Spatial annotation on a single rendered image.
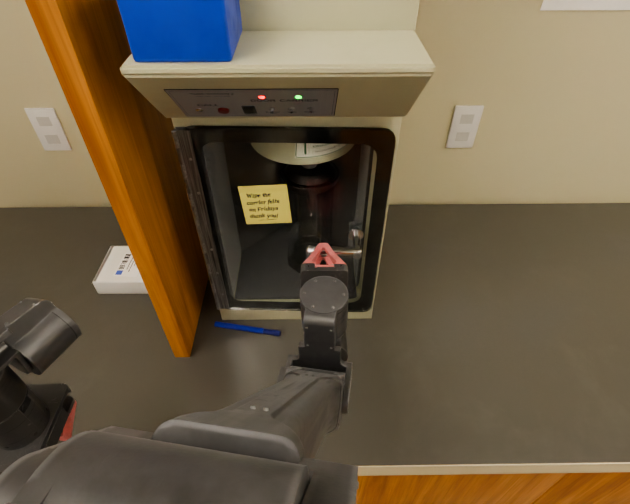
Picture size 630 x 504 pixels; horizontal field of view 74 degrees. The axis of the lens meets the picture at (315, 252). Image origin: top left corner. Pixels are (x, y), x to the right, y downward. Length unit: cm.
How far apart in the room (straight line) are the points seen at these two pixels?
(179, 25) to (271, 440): 39
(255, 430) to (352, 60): 38
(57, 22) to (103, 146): 14
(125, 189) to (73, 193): 77
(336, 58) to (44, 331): 43
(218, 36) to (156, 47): 6
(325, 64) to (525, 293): 76
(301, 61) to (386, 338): 60
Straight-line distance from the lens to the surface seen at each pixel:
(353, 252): 67
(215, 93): 51
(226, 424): 19
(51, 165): 135
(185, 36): 48
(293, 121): 61
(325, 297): 48
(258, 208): 68
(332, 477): 17
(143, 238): 66
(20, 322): 54
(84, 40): 56
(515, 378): 92
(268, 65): 47
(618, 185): 148
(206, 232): 73
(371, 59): 48
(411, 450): 80
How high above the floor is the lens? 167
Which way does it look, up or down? 44 degrees down
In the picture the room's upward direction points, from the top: straight up
